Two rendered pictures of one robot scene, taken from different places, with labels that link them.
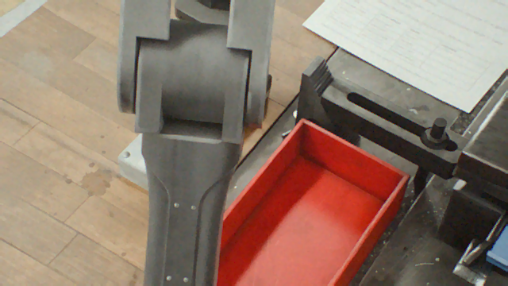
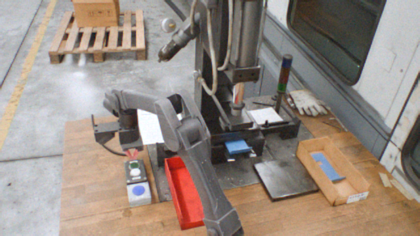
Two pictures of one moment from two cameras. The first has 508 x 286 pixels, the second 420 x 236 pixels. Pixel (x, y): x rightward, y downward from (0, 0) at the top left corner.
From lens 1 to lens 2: 0.50 m
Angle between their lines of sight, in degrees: 37
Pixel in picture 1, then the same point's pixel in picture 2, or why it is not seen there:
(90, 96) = (100, 197)
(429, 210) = not seen: hidden behind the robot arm
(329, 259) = not seen: hidden behind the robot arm
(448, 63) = not seen: hidden behind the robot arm
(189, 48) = (185, 124)
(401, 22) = (153, 131)
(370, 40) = (151, 138)
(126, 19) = (171, 125)
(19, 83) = (79, 208)
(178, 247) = (207, 172)
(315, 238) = (190, 183)
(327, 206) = (185, 176)
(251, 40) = (196, 114)
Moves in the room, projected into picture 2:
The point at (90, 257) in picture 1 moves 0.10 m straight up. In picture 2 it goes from (147, 227) to (144, 206)
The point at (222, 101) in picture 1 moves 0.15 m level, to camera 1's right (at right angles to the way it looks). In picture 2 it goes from (198, 131) to (238, 107)
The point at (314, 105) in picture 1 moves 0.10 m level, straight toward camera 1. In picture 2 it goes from (163, 155) to (180, 171)
